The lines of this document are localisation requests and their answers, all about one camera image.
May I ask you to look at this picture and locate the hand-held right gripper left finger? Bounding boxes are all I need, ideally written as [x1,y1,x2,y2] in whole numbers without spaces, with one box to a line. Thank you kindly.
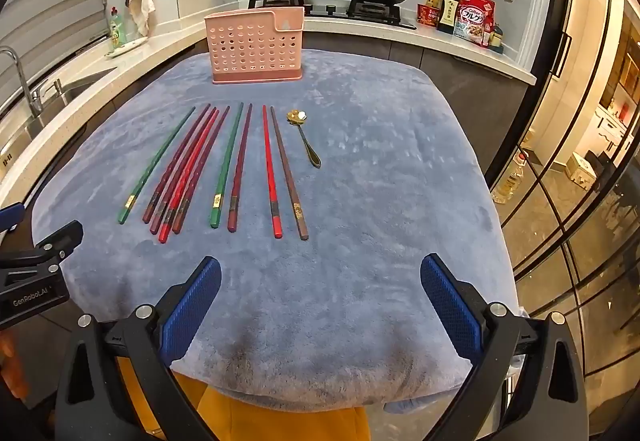
[54,256,223,441]

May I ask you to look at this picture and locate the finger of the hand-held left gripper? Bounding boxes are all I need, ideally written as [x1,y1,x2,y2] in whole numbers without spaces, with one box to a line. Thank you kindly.
[0,204,27,236]
[0,220,84,274]

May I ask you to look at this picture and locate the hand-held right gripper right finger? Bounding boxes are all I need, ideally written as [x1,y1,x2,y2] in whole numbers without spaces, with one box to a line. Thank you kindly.
[420,252,591,441]

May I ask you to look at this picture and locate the dark red chopstick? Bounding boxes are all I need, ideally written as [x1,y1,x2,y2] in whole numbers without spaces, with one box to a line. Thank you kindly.
[227,104,253,232]
[172,106,231,235]
[142,104,212,224]
[150,108,217,234]

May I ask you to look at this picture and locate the dark soy sauce bottle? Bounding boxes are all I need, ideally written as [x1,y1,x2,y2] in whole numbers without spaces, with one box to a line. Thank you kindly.
[437,0,460,34]

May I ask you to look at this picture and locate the yellow garment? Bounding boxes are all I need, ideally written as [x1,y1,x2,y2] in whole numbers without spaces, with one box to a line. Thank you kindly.
[117,356,373,441]

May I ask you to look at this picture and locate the red cable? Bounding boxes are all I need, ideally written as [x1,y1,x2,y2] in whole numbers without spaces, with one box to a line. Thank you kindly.
[262,105,283,239]

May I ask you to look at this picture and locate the glass sliding door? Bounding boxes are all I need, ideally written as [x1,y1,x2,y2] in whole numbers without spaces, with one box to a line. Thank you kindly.
[490,0,640,441]

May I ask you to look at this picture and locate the black gas stove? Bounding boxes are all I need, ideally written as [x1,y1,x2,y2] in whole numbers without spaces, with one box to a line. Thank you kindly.
[248,0,417,30]

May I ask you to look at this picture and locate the steel faucet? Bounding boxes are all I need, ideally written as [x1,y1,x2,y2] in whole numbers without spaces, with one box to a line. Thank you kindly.
[0,47,43,118]

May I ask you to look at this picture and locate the pink perforated utensil holder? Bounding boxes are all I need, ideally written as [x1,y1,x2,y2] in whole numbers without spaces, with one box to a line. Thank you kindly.
[204,6,306,85]

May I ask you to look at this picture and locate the blue-grey plush blanket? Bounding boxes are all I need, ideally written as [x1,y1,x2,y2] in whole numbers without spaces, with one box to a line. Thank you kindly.
[31,48,521,409]

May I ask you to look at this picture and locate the brown chopstick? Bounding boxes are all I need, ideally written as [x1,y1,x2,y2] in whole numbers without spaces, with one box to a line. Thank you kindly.
[270,106,309,241]

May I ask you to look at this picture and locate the gold flower spoon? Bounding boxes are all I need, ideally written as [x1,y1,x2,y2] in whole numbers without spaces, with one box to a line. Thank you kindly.
[286,108,322,168]

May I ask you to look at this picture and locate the green dish soap bottle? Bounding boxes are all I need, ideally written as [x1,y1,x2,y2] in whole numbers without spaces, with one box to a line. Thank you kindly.
[109,7,128,47]

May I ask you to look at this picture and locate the bright red chopstick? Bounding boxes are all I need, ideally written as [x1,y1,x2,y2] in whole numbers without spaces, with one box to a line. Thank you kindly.
[158,109,221,243]

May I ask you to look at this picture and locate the steel sink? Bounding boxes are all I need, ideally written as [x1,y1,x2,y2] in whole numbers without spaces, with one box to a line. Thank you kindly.
[0,68,118,162]

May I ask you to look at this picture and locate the patterned plate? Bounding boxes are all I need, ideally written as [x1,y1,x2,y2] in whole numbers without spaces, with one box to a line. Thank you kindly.
[105,38,149,58]

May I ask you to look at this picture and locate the red and white cereal bag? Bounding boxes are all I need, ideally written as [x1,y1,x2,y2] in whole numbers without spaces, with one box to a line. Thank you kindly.
[454,0,496,47]

